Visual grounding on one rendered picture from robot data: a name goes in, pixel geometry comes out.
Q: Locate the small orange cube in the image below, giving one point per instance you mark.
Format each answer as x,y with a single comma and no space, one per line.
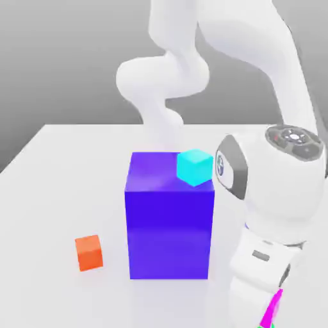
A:
89,253

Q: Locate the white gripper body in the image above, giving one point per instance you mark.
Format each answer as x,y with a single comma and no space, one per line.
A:
249,299

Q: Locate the small cyan cube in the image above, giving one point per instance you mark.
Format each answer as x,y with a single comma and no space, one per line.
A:
194,166

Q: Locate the large blue box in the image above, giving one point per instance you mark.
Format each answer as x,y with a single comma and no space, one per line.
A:
169,230

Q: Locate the small magenta cube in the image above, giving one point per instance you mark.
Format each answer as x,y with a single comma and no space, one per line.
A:
273,305

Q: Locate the small green cube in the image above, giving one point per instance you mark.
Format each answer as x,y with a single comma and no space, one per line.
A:
266,326

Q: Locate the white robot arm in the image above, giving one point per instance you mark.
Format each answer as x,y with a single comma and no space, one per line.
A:
276,194

